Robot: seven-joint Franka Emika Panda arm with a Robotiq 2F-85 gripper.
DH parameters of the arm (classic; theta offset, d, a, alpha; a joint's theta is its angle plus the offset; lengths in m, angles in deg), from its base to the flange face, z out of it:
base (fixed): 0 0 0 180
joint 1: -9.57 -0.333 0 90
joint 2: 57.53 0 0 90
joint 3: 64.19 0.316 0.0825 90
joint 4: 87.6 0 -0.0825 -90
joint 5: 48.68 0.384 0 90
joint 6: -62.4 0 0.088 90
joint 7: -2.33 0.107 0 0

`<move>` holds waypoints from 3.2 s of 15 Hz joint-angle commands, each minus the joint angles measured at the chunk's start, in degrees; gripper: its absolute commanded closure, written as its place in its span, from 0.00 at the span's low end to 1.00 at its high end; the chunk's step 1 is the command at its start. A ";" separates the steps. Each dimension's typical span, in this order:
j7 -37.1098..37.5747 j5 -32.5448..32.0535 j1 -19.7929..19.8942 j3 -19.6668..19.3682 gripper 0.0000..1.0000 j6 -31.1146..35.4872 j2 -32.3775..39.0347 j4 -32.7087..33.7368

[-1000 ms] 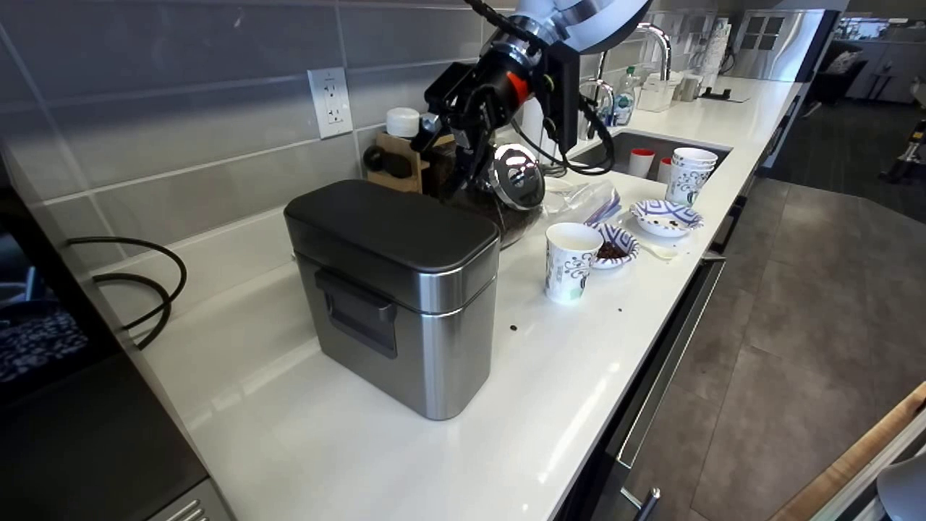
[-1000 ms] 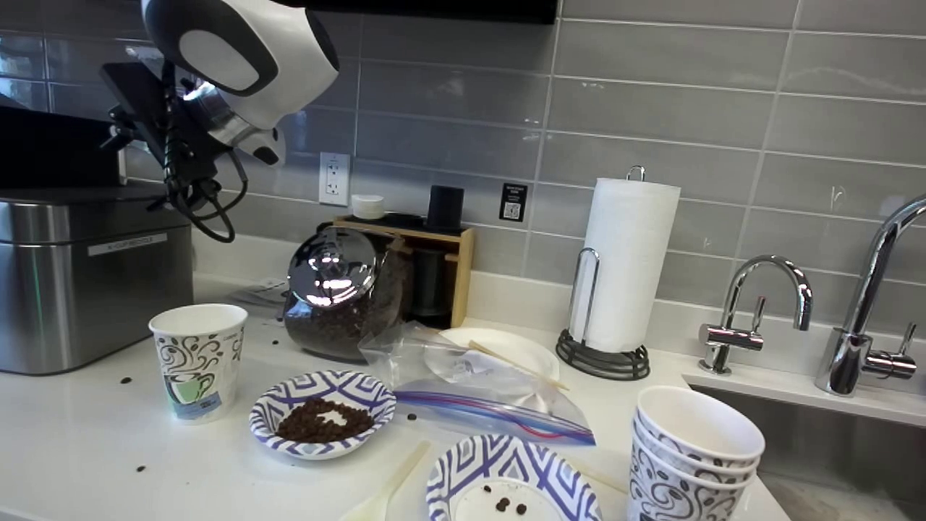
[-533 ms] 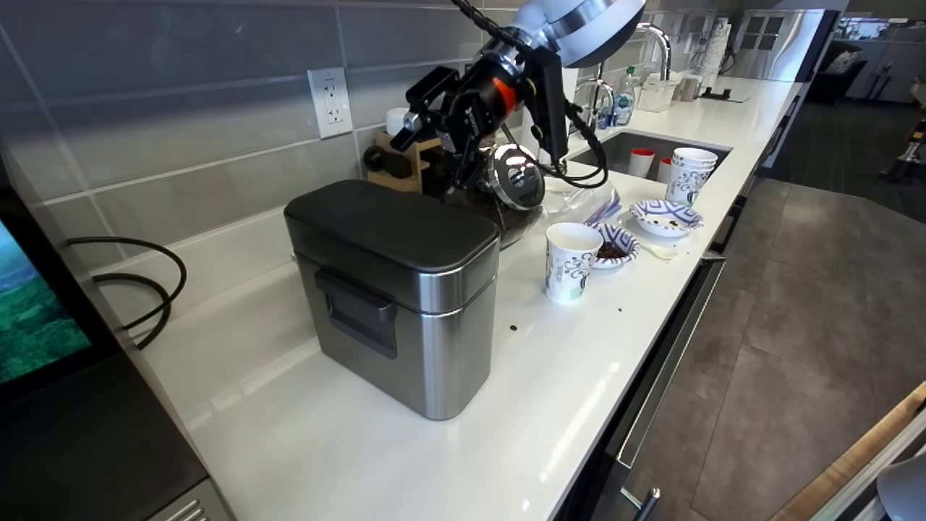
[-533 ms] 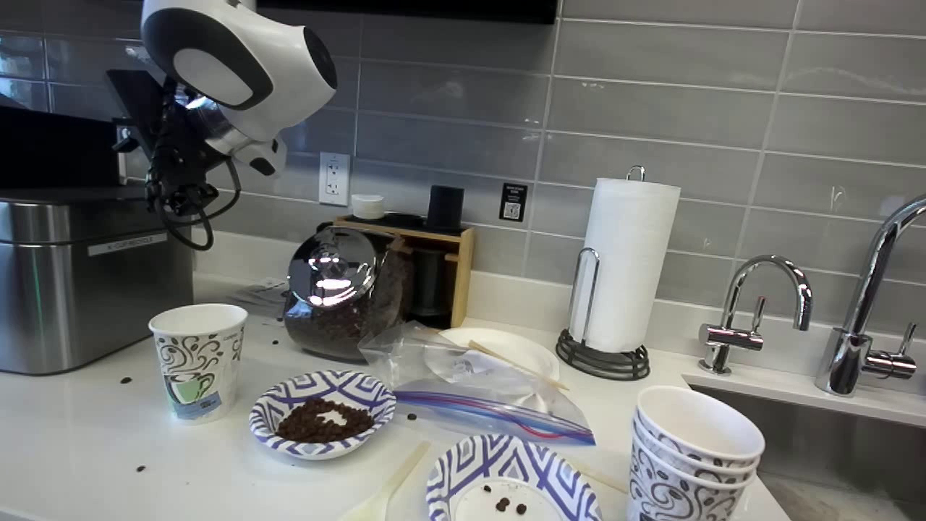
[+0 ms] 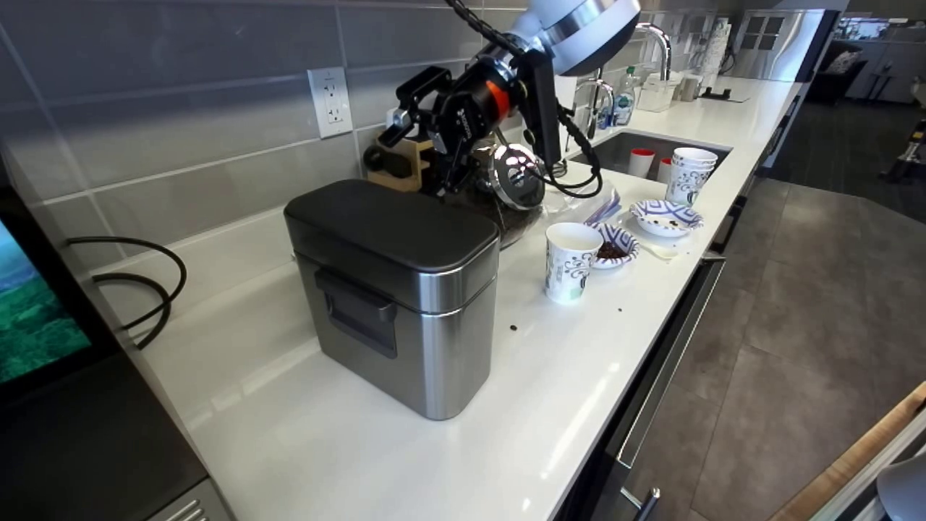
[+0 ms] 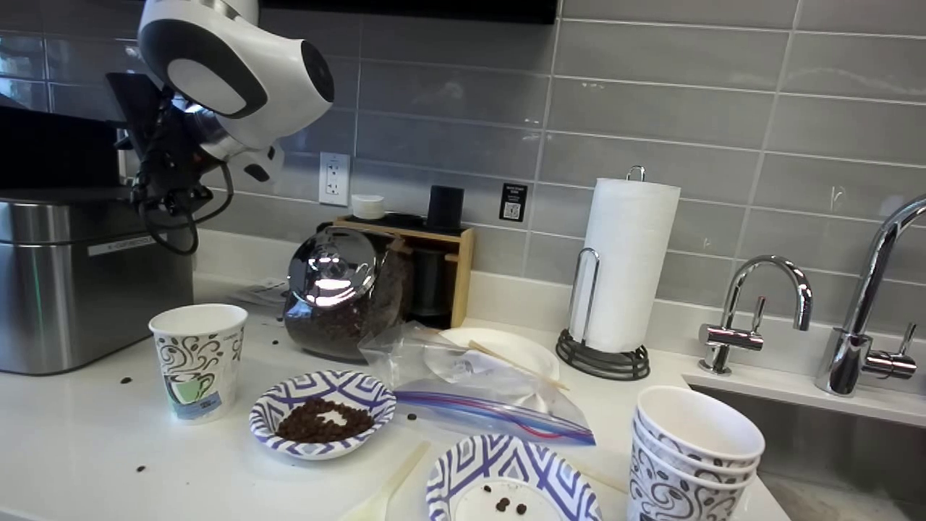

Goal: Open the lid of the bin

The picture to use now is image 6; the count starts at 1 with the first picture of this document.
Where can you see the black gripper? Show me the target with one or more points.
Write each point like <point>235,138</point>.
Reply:
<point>167,147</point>

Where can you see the dark grey bin lid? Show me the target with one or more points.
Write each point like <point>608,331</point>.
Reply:
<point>48,151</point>

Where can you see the stainless steel bin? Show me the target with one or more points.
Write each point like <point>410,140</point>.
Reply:
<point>80,282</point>

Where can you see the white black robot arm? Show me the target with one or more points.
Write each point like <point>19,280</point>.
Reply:
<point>215,93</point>

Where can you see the patterned paper cup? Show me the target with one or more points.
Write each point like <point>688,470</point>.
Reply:
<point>197,352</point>

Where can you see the wooden holder box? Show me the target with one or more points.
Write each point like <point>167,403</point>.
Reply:
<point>436,266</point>

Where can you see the blue patterned bowl with grounds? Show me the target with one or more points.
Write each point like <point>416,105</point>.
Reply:
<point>322,416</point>

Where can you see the clear plastic zip bag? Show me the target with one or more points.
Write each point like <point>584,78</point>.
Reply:
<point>479,381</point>

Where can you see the blue patterned bowl with beans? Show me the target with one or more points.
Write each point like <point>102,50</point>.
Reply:
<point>507,480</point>

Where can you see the paper towel roll on stand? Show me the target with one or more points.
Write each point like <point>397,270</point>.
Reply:
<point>618,277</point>

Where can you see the stack of patterned paper cups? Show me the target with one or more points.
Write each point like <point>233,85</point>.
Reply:
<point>689,457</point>

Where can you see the white wall outlet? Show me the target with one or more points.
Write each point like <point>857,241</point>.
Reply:
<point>335,177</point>

